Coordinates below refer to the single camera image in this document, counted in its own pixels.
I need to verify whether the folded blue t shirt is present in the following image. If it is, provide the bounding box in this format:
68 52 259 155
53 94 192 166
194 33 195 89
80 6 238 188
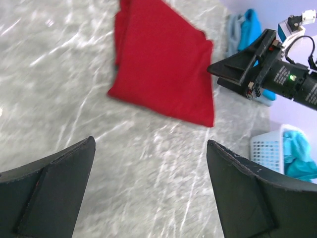
237 9 276 107

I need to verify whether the crumpled teal t shirt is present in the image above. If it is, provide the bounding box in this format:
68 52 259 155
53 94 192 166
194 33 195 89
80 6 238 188
283 130 317 182

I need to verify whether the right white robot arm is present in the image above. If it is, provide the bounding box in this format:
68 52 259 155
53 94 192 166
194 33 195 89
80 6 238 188
207 29 317 110

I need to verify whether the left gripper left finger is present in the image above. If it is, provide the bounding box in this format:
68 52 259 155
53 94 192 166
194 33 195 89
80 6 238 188
0 136 96 238

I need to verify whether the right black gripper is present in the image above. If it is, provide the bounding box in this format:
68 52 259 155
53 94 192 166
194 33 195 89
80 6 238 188
207 29 310 100

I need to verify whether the folded grey-blue t shirt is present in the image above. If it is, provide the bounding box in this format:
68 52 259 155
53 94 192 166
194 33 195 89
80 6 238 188
225 13 245 58

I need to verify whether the red t shirt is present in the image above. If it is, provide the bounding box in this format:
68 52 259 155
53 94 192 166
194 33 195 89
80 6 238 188
108 0 214 127

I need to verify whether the white plastic basket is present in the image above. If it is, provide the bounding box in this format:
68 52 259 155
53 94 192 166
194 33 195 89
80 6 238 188
250 124 305 174

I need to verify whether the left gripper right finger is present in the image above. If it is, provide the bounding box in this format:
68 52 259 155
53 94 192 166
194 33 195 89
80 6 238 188
207 140 317 238

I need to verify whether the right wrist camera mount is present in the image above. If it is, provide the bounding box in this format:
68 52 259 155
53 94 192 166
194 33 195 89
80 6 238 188
277 10 317 51

